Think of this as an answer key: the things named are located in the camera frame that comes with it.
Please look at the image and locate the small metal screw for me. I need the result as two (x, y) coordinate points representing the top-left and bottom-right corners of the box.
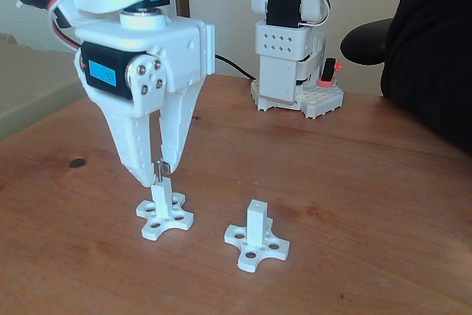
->
(153, 158), (165, 184)

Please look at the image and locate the beige plastic bin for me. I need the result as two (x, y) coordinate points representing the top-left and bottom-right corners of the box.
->
(0, 32), (91, 139)

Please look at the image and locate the orange and black clamp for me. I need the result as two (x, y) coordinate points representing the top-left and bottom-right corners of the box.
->
(317, 57), (344, 89)

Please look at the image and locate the black office chair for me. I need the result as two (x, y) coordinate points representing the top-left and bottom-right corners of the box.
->
(339, 0), (472, 154)

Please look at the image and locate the white cross-base post stand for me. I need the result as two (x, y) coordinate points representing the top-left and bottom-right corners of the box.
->
(135, 180), (195, 241)
(223, 199), (291, 273)

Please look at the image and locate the white perforated base plate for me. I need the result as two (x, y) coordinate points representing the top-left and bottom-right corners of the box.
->
(250, 78), (346, 121)

